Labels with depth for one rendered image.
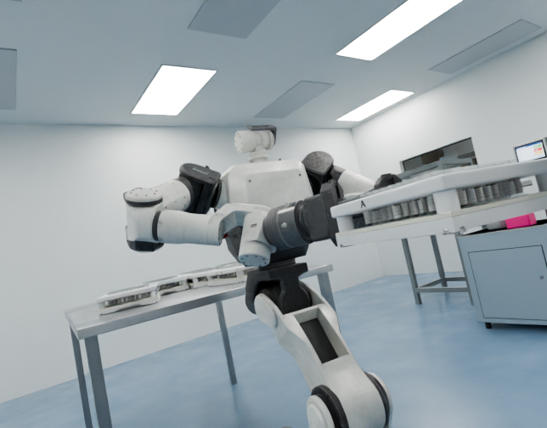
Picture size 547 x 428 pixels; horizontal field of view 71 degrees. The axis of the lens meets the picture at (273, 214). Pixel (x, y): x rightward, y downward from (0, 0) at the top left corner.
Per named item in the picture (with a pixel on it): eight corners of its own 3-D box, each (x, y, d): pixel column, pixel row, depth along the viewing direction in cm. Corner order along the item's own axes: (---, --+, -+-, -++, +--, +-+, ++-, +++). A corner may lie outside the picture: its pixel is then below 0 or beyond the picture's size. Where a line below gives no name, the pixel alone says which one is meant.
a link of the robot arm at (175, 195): (102, 192, 82) (160, 171, 102) (106, 247, 86) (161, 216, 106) (149, 199, 79) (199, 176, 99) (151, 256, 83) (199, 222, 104)
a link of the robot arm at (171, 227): (205, 215, 77) (112, 207, 78) (205, 261, 80) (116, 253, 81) (217, 199, 87) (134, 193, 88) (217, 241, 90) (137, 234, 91)
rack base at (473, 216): (572, 202, 55) (568, 186, 55) (455, 232, 44) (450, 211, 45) (437, 223, 77) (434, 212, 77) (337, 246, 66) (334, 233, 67)
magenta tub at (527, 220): (506, 229, 283) (504, 217, 284) (514, 227, 290) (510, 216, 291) (530, 226, 270) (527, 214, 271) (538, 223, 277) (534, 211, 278)
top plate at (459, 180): (563, 168, 55) (560, 154, 55) (445, 190, 45) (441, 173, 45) (431, 199, 77) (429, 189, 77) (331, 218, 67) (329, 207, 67)
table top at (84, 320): (64, 314, 253) (63, 309, 253) (217, 278, 310) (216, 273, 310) (78, 340, 125) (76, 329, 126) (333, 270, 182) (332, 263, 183)
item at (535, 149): (530, 222, 301) (510, 146, 306) (535, 221, 307) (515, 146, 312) (564, 217, 282) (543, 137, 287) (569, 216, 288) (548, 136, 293)
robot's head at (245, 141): (238, 162, 120) (233, 135, 121) (267, 160, 124) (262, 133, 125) (245, 156, 114) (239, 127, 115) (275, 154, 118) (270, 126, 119)
